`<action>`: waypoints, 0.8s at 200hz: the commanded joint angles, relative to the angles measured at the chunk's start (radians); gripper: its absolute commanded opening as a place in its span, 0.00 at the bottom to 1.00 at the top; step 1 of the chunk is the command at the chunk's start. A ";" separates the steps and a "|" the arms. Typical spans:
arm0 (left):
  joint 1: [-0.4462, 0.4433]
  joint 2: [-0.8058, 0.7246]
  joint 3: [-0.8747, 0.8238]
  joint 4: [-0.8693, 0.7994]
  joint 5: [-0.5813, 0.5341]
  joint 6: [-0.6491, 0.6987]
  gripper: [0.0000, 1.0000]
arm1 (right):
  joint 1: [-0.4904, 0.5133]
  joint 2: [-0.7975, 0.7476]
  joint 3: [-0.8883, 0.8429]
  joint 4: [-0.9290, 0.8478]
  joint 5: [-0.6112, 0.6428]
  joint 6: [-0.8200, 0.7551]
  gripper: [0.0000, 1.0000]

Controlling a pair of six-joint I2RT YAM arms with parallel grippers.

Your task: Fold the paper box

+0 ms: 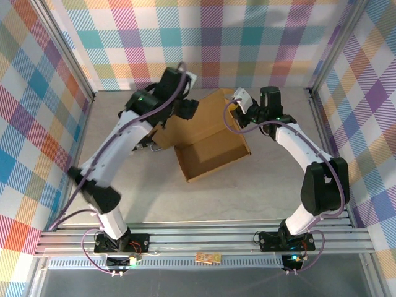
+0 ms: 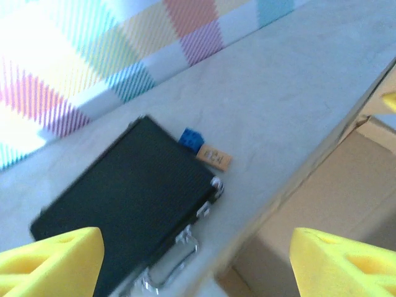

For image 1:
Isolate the aluminium corner post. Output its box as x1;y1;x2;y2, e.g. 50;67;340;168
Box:
311;0;371;90
32;0;96;101

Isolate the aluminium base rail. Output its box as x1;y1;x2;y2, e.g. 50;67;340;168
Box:
35;218;377;258

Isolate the small orange circuit board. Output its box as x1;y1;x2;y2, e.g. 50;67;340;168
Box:
194;252;222;264

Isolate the brown cardboard box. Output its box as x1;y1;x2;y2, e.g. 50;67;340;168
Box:
153;88;252;183

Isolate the thin purple base cable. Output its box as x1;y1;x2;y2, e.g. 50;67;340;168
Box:
284;230;325;276
80;228;124;277

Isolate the aluminium side rail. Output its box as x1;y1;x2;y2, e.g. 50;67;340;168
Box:
304;88;355;228

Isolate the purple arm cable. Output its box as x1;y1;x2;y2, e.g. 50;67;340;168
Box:
49;61;188;231
223;98;347;231

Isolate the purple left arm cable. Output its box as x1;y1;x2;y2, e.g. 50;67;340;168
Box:
49;61;188;231

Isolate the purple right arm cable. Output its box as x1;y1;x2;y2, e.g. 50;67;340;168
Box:
223;98;347;231

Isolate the black controller board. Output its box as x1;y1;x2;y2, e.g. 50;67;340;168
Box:
106;252;144;270
280;253;306;270

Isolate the slotted grey cable duct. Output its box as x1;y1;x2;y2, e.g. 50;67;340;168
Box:
46;258;287;270

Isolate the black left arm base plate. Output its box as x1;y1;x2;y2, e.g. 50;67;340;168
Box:
93;233;152;254

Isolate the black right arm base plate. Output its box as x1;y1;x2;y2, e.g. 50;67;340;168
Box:
257;230;317;252

